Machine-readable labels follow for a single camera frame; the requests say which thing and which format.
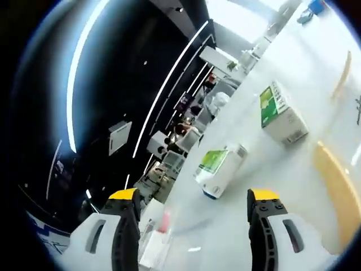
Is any red medicine box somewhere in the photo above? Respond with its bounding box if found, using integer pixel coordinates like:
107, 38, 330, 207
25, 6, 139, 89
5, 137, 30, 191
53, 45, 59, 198
157, 208, 173, 235

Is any clear storage area bin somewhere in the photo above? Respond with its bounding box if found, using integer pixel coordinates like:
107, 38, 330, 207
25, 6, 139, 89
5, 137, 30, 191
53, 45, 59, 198
138, 202, 250, 271

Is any curved ceiling light strip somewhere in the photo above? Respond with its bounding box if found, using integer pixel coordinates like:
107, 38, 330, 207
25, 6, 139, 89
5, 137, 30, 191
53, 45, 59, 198
131, 19, 217, 169
65, 0, 111, 155

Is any ceiling air conditioner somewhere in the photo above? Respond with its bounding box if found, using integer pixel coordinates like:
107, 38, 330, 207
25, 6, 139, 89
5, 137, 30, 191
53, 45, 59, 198
108, 120, 133, 156

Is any white square pillar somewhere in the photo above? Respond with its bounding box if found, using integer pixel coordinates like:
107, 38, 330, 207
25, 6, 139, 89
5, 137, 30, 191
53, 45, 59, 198
198, 46, 241, 72
150, 132, 173, 156

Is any large white medicine box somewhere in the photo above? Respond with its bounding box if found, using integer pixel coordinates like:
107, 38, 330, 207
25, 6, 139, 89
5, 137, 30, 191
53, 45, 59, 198
139, 218, 173, 269

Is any hanging black display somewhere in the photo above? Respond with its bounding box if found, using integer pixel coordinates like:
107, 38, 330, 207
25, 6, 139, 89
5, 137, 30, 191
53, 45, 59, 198
45, 138, 74, 200

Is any dark green medicine box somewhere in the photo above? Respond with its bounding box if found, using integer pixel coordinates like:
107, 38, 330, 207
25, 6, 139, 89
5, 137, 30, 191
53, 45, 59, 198
258, 80, 310, 145

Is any small teal object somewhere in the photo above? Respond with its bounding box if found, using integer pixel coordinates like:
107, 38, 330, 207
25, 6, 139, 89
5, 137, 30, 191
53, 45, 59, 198
296, 8, 314, 25

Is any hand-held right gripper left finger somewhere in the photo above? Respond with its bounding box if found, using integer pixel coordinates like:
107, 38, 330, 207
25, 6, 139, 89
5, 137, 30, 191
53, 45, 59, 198
68, 187, 142, 271

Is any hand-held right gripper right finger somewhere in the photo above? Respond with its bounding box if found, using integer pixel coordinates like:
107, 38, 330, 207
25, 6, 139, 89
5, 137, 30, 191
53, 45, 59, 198
246, 187, 341, 271

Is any yellow rimmed tray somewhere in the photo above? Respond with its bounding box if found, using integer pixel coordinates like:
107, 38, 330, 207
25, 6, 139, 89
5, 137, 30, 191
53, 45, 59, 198
312, 50, 361, 248

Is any blue white medicine box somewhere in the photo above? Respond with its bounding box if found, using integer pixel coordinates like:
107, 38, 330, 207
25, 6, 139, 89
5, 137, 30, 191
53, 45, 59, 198
201, 189, 219, 200

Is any blue plastic box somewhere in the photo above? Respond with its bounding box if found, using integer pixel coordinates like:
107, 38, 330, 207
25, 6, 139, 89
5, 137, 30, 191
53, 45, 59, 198
308, 0, 328, 14

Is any light green medicine box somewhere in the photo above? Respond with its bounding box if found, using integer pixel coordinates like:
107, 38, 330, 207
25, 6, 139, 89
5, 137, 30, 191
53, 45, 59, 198
192, 143, 249, 198

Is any white bundled cloth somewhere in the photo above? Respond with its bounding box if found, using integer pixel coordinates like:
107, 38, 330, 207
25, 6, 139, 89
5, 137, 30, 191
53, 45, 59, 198
208, 91, 230, 114

